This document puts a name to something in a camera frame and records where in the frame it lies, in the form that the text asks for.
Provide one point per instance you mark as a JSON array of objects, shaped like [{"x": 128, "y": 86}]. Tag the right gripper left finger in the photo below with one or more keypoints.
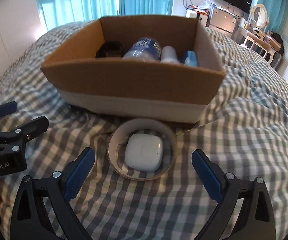
[{"x": 29, "y": 219}]

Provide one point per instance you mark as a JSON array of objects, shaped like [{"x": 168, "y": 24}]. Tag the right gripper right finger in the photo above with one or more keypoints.
[{"x": 256, "y": 218}]

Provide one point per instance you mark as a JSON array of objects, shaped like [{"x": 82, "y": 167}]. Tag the blue label dental floss jar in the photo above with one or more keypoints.
[{"x": 146, "y": 49}]

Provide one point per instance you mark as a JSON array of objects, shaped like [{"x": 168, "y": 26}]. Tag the grey checkered bed quilt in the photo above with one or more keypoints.
[{"x": 244, "y": 130}]

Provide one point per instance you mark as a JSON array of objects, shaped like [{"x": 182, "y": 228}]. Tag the white earbuds case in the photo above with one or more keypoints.
[{"x": 144, "y": 152}]

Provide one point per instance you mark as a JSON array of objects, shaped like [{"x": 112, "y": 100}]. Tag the black hair clip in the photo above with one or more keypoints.
[{"x": 110, "y": 49}]

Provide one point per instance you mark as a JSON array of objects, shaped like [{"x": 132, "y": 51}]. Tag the open brown cardboard box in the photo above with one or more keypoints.
[{"x": 136, "y": 88}]

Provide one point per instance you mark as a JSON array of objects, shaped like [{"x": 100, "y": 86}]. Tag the white plastic bottle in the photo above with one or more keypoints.
[{"x": 169, "y": 55}]

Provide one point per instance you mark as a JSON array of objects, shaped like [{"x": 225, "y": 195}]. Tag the blue white tissue pack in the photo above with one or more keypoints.
[{"x": 190, "y": 59}]

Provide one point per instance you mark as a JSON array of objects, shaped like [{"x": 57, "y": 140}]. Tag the white dressing table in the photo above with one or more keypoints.
[{"x": 265, "y": 45}]

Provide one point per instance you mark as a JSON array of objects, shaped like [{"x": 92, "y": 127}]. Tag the oval vanity mirror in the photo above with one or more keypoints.
[{"x": 259, "y": 14}]

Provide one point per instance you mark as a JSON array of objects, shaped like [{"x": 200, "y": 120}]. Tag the silver mini fridge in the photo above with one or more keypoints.
[{"x": 222, "y": 20}]

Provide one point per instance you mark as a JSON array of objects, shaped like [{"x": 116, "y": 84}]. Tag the white suitcase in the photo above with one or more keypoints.
[{"x": 201, "y": 15}]

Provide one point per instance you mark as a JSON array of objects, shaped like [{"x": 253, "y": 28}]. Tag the teal side curtain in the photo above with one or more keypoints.
[{"x": 278, "y": 14}]

